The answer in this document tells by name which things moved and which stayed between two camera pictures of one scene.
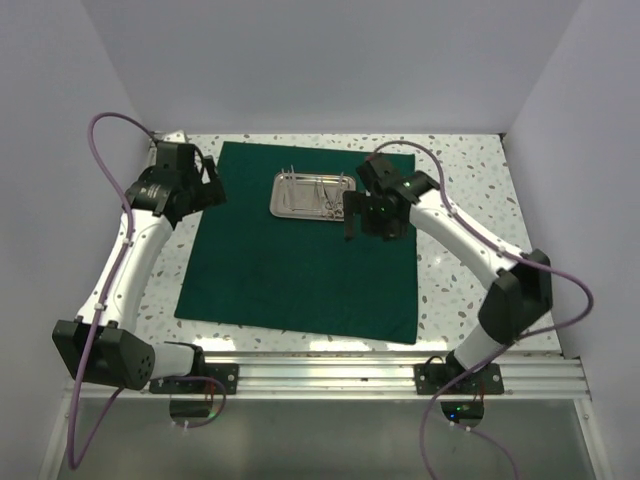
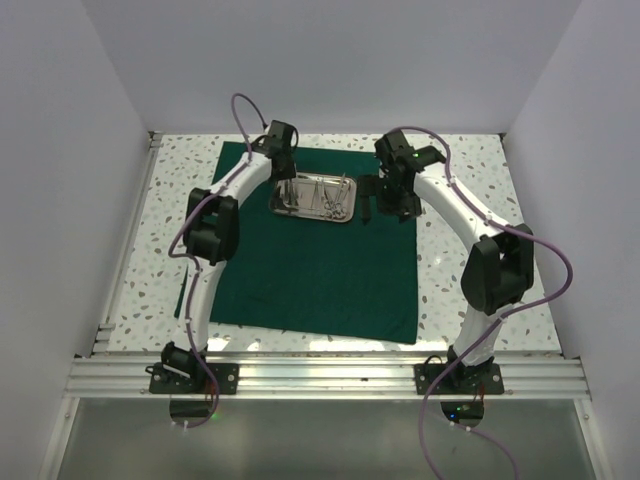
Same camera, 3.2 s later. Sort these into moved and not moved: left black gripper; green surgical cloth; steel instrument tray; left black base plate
Moved: left black gripper
Not moved: steel instrument tray; green surgical cloth; left black base plate
